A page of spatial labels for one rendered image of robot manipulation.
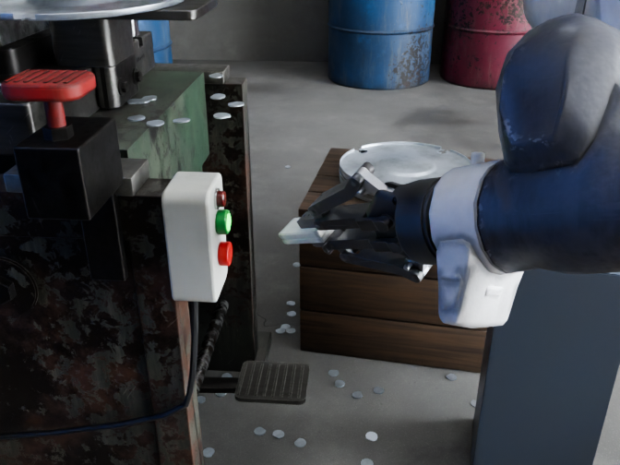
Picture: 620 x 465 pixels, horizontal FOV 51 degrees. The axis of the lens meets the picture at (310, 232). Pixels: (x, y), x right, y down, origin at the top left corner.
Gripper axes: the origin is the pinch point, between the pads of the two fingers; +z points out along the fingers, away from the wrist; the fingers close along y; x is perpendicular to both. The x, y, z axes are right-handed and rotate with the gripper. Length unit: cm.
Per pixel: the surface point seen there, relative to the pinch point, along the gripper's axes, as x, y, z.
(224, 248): 5.7, 2.4, 7.7
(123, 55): -9.0, 24.7, 28.7
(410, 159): -59, -27, 44
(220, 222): 4.9, 5.4, 6.1
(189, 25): -205, 14, 310
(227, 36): -215, -4, 297
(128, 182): 9.2, 14.6, 9.0
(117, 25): -10.0, 28.2, 26.7
